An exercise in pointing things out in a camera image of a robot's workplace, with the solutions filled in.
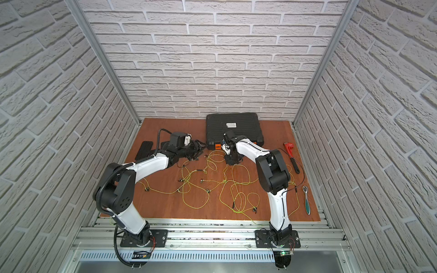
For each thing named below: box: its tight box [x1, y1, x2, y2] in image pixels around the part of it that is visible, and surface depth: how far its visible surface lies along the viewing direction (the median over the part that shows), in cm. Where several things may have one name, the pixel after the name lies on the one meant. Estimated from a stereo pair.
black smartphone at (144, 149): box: [134, 140, 154, 161], surface depth 107 cm
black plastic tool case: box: [205, 112, 265, 151], surface depth 112 cm
